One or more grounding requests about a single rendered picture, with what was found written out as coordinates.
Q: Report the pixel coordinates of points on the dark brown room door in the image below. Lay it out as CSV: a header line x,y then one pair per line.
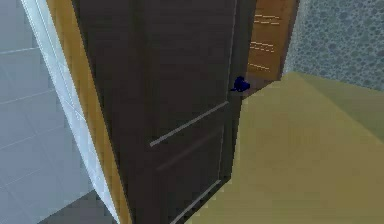
x,y
180,100

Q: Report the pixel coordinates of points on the orange wooden door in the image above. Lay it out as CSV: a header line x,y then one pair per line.
x,y
266,40

